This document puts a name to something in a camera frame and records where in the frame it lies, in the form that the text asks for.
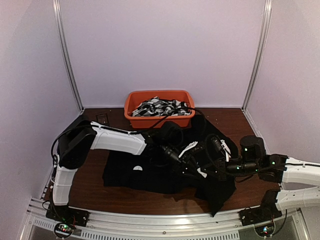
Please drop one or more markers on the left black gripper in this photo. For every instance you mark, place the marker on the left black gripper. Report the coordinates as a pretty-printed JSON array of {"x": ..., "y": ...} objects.
[{"x": 185, "y": 162}]

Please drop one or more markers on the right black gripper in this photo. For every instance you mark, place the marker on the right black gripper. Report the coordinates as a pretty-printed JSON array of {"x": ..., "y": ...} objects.
[{"x": 216, "y": 175}]

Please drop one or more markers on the black t-shirt blue logo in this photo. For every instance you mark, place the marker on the black t-shirt blue logo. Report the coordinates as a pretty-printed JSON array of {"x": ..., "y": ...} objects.
[{"x": 158, "y": 176}]

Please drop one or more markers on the round picture brooch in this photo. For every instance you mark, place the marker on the round picture brooch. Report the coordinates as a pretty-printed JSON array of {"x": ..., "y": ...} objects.
[{"x": 138, "y": 168}]

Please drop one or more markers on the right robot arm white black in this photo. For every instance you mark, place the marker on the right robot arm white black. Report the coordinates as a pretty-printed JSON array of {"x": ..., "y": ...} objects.
[{"x": 275, "y": 168}]

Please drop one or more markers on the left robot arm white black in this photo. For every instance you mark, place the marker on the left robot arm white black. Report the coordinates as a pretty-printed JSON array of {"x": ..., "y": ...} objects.
[{"x": 70, "y": 149}]

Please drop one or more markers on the black brooch display tray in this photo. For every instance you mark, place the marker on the black brooch display tray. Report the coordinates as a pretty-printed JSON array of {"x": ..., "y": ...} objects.
[{"x": 102, "y": 119}]

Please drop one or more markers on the black white checkered shirt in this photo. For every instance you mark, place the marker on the black white checkered shirt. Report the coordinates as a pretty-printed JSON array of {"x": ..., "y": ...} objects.
[{"x": 158, "y": 107}]

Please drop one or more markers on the orange plastic bin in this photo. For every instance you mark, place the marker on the orange plastic bin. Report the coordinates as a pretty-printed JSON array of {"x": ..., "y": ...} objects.
[{"x": 135, "y": 98}]

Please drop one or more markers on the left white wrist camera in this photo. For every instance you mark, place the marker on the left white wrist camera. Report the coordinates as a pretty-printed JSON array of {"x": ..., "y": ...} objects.
[{"x": 192, "y": 148}]

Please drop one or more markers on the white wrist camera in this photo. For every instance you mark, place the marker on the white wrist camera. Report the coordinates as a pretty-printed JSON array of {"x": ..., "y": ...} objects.
[
  {"x": 221, "y": 146},
  {"x": 192, "y": 148}
]

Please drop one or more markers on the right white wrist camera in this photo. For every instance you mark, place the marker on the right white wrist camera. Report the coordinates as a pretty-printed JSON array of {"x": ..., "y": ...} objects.
[{"x": 221, "y": 146}]

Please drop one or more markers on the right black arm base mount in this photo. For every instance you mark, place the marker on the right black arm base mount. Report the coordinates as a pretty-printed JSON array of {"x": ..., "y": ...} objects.
[{"x": 256, "y": 215}]

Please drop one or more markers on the aluminium front rail frame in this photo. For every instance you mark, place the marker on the aluminium front rail frame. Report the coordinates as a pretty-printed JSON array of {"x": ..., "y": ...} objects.
[{"x": 225, "y": 225}]

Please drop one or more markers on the right aluminium corner post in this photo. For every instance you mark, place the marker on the right aluminium corner post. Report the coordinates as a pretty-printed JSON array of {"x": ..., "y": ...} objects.
[{"x": 264, "y": 30}]

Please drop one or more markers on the aluminium corner post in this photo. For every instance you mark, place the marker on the aluminium corner post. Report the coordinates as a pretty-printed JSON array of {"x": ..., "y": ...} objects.
[
  {"x": 264, "y": 30},
  {"x": 65, "y": 53}
]

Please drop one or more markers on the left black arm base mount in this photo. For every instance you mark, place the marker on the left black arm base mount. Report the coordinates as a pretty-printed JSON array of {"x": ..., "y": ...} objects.
[{"x": 68, "y": 215}]

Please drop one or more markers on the left aluminium corner post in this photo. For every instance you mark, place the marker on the left aluminium corner post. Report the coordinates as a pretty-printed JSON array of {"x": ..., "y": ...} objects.
[{"x": 65, "y": 53}]

